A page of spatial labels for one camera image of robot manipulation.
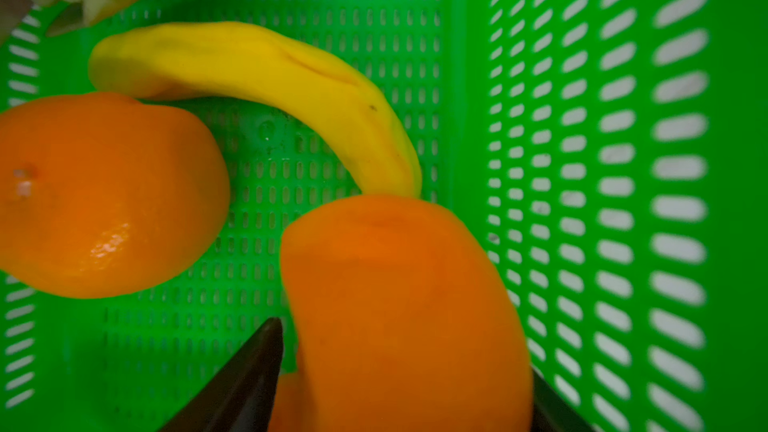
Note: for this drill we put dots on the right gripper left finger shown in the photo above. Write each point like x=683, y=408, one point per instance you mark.
x=240, y=397

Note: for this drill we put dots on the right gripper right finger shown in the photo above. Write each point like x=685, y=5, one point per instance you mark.
x=551, y=413

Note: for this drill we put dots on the orange fruit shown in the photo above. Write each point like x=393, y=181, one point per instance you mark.
x=403, y=323
x=102, y=195
x=289, y=412

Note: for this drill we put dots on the green plastic basket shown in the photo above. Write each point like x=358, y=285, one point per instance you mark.
x=609, y=155

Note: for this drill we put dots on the yellow banana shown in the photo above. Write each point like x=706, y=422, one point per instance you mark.
x=177, y=61

